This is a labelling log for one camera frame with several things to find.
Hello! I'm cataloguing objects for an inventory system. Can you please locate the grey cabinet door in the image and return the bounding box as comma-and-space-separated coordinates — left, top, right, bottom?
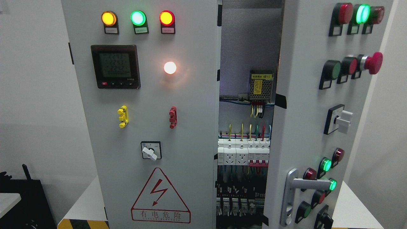
62, 0, 222, 229
263, 0, 394, 229

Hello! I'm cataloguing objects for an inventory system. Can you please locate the white breaker and socket row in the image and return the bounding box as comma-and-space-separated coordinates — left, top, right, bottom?
217, 138, 270, 168

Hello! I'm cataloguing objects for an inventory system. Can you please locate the metal mesh power supply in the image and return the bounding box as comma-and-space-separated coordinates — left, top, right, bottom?
248, 70, 274, 102

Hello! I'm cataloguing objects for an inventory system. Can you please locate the red high voltage warning sticker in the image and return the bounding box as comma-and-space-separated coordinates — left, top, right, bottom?
131, 168, 191, 224

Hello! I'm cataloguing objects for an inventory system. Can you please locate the black digital power meter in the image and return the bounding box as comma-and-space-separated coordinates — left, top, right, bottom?
91, 45, 141, 89

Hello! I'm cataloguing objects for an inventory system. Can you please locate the red indicator lamp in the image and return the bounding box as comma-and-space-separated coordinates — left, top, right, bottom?
159, 10, 176, 34

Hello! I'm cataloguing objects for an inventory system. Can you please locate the green indicator lamp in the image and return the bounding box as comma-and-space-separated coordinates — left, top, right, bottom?
130, 10, 149, 35

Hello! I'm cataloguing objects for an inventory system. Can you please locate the red mushroom emergency button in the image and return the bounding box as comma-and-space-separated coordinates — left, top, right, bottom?
351, 52, 383, 79

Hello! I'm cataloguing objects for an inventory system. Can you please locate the black box at left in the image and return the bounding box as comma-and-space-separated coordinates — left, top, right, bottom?
0, 164, 57, 229

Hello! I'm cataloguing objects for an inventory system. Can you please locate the silver door handle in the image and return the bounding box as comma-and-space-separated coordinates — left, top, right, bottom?
279, 168, 331, 227

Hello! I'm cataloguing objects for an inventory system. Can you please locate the white rotary switch right door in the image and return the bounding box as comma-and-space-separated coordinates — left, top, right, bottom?
324, 104, 353, 135

